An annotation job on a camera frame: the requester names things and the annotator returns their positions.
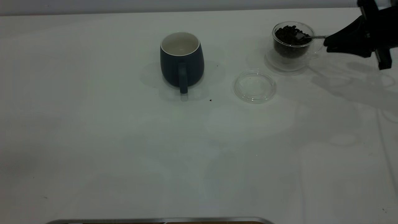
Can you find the clear glass saucer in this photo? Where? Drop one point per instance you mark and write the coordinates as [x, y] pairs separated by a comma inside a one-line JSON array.
[[286, 66]]

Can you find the clear glass round lid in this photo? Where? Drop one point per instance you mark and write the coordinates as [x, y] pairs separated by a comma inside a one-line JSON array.
[[255, 93]]

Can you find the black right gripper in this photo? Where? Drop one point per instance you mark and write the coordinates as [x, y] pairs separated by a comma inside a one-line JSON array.
[[385, 28]]

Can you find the pile of coffee beans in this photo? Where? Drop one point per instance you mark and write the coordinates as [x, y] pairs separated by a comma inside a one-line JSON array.
[[289, 46]]

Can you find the dark grey ceramic mug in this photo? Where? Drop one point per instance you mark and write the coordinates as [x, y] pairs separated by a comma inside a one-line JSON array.
[[171, 68]]

